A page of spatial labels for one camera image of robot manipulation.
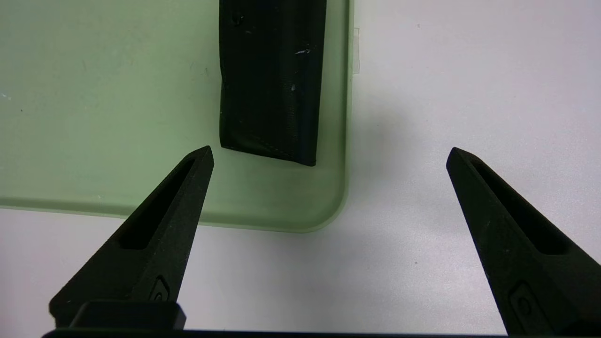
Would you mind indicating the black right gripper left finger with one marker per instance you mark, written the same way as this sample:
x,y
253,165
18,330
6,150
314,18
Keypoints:
x,y
155,253

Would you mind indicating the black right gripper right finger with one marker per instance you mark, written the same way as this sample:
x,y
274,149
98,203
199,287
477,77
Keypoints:
x,y
516,253

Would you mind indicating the black glasses case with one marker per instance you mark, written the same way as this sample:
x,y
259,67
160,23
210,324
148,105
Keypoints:
x,y
272,80

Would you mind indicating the light green plastic tray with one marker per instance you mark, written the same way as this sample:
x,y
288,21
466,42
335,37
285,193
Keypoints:
x,y
117,117

